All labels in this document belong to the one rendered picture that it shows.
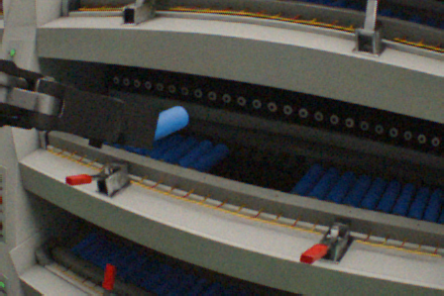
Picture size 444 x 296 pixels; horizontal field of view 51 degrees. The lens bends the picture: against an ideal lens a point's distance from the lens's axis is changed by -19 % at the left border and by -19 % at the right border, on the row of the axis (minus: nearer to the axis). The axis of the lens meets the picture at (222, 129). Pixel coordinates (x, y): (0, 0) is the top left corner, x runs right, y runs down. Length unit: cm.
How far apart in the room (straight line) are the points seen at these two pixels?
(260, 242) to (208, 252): 6
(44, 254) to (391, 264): 52
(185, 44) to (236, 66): 6
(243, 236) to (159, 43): 21
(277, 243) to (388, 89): 18
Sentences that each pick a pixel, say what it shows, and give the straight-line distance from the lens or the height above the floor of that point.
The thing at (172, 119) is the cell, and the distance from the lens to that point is 45.
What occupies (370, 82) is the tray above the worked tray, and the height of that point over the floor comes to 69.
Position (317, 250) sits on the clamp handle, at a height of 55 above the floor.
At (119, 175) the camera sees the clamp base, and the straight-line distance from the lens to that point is 62.
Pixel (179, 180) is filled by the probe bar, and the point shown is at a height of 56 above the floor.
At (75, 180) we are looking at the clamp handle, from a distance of 57.
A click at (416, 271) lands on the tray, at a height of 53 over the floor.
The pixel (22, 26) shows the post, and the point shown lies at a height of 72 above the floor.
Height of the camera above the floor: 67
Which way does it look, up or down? 5 degrees down
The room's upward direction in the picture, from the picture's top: 9 degrees clockwise
